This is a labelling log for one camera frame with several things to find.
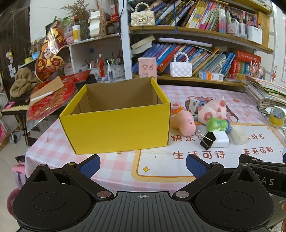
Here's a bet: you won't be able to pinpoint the black binder clip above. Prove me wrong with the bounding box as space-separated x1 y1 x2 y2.
196 130 217 150

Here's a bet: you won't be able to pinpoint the white rectangular box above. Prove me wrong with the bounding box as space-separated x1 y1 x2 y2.
211 131 230 148

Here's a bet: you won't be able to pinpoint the green dinosaur toy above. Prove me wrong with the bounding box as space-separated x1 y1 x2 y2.
206 117 231 133

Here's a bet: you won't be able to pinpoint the white eraser block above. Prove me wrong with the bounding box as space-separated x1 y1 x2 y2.
229 126 249 145

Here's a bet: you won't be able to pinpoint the pink chick plush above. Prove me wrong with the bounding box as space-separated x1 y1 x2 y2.
171 110 196 136

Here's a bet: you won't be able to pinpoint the pink pig plush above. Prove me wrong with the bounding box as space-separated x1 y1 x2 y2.
197 97 227 125

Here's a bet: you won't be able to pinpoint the teal utility knife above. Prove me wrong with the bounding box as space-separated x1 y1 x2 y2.
193 114 198 122

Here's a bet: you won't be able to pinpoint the pink checkered tablecloth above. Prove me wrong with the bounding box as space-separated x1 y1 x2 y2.
25 82 285 191

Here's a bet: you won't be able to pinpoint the yellow tape roll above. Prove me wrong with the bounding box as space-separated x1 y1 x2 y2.
269 107 285 127

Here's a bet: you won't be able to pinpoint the pink backpack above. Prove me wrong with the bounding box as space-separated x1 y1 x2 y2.
6 162 27 218

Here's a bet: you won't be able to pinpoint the red decorative paper sheets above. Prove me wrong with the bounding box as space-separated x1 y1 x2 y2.
26 70 90 121

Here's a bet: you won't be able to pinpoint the stack of paper books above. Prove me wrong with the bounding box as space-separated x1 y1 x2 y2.
242 76 285 115

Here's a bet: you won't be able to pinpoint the yellow cardboard box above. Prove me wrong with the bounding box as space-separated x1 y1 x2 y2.
59 77 171 155

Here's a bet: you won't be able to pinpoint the electric keyboard piano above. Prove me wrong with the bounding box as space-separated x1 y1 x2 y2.
1 93 30 115

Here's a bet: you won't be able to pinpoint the orange white medicine box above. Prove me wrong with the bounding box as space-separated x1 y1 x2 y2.
199 71 224 81

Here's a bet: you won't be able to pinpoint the white quilted mini handbag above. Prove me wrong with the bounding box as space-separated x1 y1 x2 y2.
170 52 193 77

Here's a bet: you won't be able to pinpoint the brown plush blanket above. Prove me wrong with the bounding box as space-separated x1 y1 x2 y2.
10 67 40 98

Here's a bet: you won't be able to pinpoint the red gold fortune poster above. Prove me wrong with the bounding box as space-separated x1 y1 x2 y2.
35 20 66 82

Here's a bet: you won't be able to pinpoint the white storage shelf unit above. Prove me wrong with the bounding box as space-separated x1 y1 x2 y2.
62 33 126 83

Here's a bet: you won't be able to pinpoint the pink cylindrical canister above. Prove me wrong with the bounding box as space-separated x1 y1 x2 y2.
138 57 157 81

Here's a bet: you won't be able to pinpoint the wooden bookshelf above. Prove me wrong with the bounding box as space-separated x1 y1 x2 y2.
129 1 274 92

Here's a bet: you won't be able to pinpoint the white yellow bottle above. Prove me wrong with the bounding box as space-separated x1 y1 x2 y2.
72 24 82 43

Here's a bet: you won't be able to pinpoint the cream quilted mini handbag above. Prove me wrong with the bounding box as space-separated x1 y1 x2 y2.
131 2 155 27

